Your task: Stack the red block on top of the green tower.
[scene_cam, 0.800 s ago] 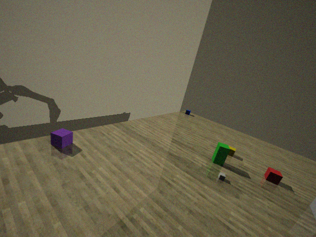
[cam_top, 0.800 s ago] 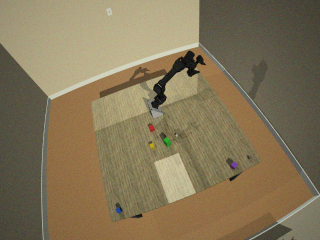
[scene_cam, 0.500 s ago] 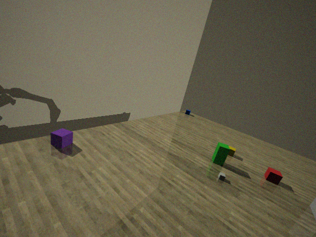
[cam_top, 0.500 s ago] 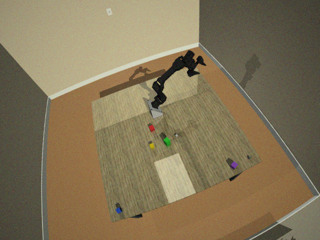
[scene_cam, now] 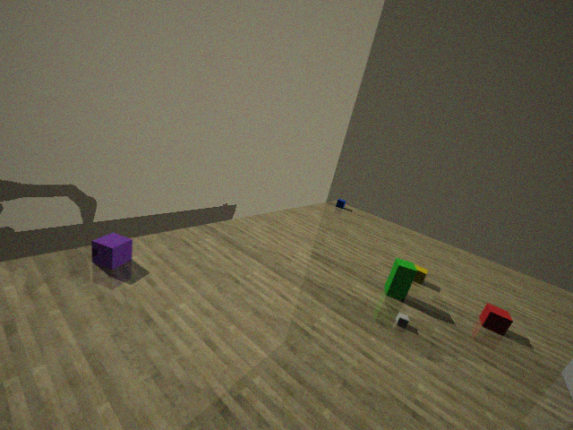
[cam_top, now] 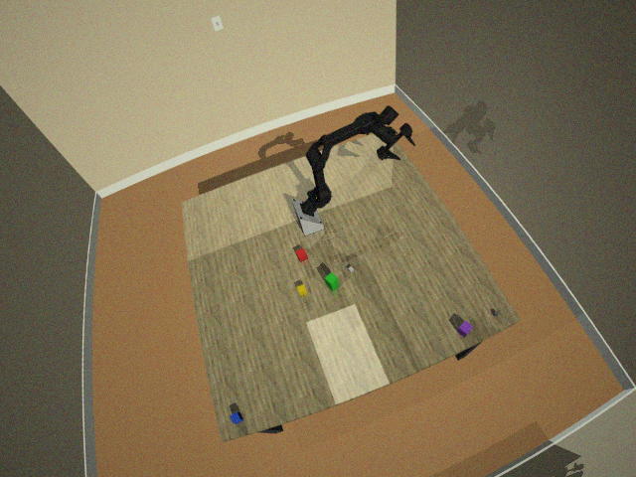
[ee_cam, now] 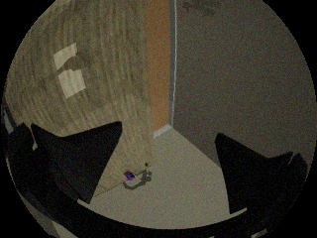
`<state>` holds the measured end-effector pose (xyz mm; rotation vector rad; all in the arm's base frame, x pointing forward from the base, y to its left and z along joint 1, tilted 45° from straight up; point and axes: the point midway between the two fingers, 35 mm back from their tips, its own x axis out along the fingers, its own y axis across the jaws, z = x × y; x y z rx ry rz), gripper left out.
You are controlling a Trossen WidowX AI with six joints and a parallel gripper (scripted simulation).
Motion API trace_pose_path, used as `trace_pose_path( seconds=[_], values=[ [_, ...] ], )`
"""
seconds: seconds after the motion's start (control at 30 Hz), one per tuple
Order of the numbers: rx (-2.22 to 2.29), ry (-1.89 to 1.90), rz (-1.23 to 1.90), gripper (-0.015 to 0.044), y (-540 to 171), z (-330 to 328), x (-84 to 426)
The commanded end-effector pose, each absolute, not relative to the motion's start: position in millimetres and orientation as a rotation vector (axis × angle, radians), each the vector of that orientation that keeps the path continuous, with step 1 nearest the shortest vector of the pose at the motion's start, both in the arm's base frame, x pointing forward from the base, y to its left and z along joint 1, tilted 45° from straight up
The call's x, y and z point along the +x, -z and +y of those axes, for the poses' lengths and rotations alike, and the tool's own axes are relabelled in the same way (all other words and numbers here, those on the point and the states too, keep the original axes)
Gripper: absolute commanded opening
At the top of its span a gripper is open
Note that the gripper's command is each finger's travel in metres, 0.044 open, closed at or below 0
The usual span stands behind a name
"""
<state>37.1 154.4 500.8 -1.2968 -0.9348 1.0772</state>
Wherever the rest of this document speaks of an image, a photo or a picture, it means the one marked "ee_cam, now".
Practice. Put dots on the purple cube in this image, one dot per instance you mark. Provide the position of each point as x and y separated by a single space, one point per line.
130 176

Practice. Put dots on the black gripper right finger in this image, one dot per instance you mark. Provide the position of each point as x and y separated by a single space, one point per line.
245 171

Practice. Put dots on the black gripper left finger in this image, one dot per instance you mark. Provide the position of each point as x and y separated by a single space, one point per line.
80 158

